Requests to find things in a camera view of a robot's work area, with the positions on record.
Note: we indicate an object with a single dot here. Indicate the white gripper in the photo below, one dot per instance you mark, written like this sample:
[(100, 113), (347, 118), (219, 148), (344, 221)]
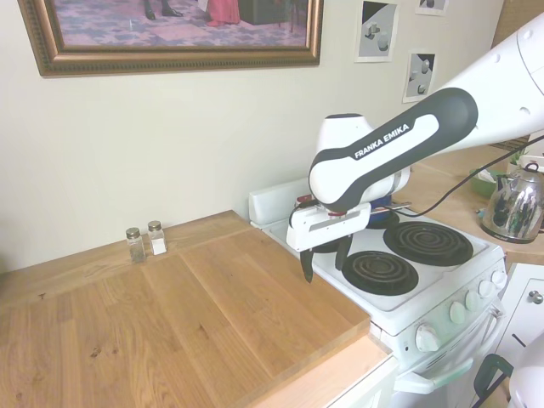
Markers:
[(327, 227)]

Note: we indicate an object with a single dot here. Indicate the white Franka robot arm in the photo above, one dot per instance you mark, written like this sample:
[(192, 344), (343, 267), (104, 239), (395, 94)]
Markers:
[(382, 149)]

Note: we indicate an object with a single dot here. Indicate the small black coil burner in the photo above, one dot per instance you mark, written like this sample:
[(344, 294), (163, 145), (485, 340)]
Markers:
[(380, 273)]

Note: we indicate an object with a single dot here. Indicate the large black coil burner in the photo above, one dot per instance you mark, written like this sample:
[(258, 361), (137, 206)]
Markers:
[(428, 246)]

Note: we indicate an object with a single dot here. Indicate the white electric stove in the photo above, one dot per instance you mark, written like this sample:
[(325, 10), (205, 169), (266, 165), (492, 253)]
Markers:
[(425, 306)]

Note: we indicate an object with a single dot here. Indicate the white stove knob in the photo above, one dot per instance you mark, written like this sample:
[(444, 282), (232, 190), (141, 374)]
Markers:
[(472, 299), (458, 313), (485, 288), (426, 336), (498, 278)]

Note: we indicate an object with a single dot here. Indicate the thick wooden board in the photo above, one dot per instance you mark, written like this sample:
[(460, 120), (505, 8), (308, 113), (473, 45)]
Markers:
[(170, 319)]

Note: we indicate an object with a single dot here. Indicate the glass salt shaker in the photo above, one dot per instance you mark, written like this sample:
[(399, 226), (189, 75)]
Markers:
[(157, 241)]

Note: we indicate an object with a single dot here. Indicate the glass pepper shaker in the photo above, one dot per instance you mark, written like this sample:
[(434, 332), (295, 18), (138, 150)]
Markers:
[(136, 248)]

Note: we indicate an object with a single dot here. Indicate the shiny steel kettle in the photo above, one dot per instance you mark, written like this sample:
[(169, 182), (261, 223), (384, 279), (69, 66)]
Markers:
[(514, 204)]

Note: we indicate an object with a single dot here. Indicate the medium grey paper print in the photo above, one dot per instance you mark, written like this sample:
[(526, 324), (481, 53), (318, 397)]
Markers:
[(420, 76)]

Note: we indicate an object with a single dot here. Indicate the white cabinet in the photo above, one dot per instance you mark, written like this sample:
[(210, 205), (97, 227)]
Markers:
[(525, 314)]

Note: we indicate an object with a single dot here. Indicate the round metal cabinet knob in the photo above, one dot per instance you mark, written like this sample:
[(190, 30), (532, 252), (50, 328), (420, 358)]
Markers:
[(536, 296)]

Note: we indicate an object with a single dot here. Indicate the large grey paper print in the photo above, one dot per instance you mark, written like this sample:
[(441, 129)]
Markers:
[(376, 32)]

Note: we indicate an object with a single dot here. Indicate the white rounded housing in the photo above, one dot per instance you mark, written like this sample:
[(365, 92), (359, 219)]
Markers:
[(529, 378)]

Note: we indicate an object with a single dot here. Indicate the gold framed painting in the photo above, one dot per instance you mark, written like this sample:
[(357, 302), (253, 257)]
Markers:
[(170, 53)]

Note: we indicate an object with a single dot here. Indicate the small cropped paper print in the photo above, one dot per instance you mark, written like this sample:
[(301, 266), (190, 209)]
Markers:
[(431, 6)]

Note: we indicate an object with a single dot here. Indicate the woven bamboo blind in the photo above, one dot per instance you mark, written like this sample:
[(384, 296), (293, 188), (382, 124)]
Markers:
[(523, 17)]

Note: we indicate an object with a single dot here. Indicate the dark green frame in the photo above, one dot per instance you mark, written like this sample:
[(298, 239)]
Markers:
[(484, 374)]

